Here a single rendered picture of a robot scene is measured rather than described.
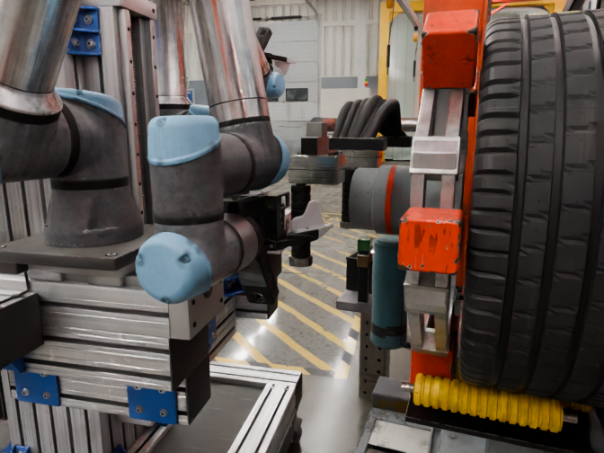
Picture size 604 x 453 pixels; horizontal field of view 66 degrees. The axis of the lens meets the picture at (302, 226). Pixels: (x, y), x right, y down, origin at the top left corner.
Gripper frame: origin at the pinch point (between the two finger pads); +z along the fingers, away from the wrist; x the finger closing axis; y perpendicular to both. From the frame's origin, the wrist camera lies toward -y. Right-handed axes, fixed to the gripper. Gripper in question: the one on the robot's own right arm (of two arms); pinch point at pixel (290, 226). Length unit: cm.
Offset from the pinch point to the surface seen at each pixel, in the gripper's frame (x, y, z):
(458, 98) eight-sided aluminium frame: -26.3, 20.2, 2.6
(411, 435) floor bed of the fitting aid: -15, -75, 57
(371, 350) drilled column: 3, -63, 84
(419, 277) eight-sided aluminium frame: -22.1, -5.9, -3.8
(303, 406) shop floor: 25, -82, 71
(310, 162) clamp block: -2.9, 10.7, 2.6
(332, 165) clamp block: -6.7, 10.1, 2.6
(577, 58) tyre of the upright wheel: -40.7, 24.3, -1.5
